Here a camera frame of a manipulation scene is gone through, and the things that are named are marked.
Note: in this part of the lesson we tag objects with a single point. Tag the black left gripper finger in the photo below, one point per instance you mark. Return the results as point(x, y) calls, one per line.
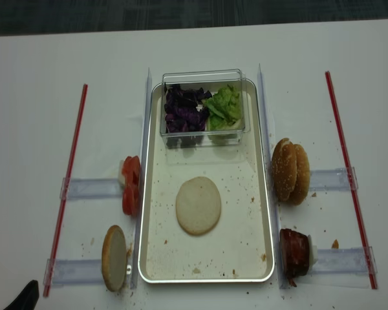
point(27, 298)

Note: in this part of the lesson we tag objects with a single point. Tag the bun slice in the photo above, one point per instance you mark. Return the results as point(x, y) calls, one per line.
point(198, 206)
point(114, 259)

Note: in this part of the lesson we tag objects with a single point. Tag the white tomato pusher block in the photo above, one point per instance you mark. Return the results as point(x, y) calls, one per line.
point(121, 177)

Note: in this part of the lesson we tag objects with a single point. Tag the tomato slices stack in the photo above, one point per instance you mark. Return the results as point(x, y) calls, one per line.
point(130, 198)

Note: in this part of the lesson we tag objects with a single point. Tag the green lettuce leaves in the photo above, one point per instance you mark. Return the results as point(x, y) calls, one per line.
point(225, 116)

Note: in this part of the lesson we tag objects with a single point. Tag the left lower clear pusher track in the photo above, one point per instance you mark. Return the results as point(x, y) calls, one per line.
point(73, 272)

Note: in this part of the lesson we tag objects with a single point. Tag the clear pusher track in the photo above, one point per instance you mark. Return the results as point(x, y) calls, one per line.
point(341, 179)
point(73, 272)
point(82, 188)
point(357, 260)

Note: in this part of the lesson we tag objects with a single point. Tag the left upper clear pusher track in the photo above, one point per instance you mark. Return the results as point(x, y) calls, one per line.
point(82, 188)

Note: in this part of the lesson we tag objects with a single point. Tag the silver metal tray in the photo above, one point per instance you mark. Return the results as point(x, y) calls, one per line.
point(240, 247)

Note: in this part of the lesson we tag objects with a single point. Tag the purple cabbage pieces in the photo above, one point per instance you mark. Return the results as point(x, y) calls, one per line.
point(184, 109)

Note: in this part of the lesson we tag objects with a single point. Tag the clear plastic container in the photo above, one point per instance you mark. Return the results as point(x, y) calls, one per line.
point(208, 80)

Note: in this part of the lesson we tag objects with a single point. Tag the white patty pusher block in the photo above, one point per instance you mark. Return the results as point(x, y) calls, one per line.
point(313, 252)

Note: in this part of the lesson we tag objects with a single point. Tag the left sesame top bun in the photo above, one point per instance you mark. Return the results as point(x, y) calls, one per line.
point(284, 169)

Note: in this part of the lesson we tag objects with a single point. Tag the sesame bun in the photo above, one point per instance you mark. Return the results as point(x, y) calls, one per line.
point(284, 169)
point(303, 177)

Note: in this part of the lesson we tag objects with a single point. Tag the right sesame top bun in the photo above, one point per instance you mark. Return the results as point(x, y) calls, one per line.
point(303, 177)

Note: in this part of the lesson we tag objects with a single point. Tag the right lower clear pusher track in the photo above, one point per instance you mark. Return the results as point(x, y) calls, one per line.
point(357, 260)

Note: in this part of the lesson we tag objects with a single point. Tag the right upper clear pusher track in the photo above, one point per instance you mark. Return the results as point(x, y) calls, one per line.
point(341, 179)

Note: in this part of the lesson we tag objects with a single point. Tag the left red rail strip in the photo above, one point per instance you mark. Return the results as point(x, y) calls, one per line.
point(55, 243)

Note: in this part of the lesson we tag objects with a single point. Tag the red rail strip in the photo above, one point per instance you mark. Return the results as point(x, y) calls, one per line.
point(55, 243)
point(363, 235)

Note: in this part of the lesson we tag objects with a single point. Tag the right red rail strip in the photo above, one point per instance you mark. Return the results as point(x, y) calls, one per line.
point(363, 235)

